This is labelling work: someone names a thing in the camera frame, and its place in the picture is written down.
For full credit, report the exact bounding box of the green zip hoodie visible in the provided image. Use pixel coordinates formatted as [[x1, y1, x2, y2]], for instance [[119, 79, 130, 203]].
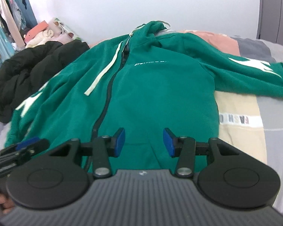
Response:
[[4, 20, 283, 174]]

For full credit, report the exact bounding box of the pile of pink beige clothes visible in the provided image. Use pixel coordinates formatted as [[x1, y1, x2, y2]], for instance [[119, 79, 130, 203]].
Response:
[[24, 18, 82, 48]]

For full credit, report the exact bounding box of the hanging clothes rack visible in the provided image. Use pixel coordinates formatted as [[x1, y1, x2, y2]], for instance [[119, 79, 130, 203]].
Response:
[[0, 0, 37, 66]]

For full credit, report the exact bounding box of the person's left hand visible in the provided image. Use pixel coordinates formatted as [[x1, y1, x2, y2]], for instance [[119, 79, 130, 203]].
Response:
[[0, 194, 15, 214]]

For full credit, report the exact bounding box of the black puffer jacket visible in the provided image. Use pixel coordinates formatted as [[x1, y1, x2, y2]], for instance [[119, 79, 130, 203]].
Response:
[[0, 39, 89, 124]]

